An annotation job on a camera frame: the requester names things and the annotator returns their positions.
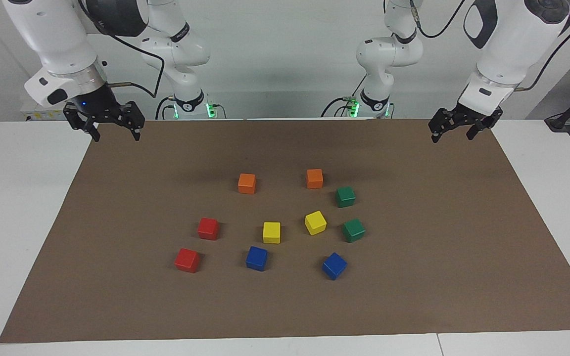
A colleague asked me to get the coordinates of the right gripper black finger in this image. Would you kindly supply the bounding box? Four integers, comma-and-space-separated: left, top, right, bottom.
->
117, 100, 146, 142
63, 102, 101, 143

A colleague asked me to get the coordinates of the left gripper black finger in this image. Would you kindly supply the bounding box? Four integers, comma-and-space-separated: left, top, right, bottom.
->
428, 108, 460, 143
466, 116, 503, 141

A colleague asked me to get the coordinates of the green wooden cube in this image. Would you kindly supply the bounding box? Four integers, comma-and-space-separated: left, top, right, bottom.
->
342, 219, 366, 243
335, 186, 356, 208

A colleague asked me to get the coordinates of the red wooden cube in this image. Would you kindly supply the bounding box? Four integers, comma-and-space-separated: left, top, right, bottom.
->
197, 218, 220, 241
174, 248, 200, 273

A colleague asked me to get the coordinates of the white labelled box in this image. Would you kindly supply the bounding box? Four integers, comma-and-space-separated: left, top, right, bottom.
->
20, 103, 68, 122

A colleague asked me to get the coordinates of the yellow wooden cube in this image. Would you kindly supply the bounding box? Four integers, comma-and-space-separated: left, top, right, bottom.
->
263, 222, 282, 244
304, 210, 327, 236

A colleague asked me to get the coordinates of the brown paper mat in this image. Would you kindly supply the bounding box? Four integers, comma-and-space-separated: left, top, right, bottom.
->
0, 119, 570, 344

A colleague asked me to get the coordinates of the blue wooden cube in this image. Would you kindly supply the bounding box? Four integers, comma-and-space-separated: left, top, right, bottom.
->
322, 252, 348, 281
245, 246, 268, 271

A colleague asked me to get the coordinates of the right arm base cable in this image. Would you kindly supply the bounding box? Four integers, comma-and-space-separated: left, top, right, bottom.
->
155, 96, 175, 120

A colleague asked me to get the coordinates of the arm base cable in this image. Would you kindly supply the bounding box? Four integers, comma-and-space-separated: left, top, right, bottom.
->
155, 96, 175, 120
321, 74, 366, 118

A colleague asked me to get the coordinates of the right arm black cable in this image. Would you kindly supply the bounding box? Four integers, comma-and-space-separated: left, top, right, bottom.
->
78, 0, 165, 98

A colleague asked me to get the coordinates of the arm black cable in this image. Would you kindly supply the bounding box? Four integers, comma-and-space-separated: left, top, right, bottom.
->
409, 0, 570, 92
78, 0, 165, 98

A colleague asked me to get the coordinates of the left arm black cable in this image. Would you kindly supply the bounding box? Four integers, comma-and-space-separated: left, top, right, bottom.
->
409, 0, 570, 92

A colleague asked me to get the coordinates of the left arm base cable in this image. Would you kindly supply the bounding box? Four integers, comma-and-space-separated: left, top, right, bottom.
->
321, 74, 366, 118

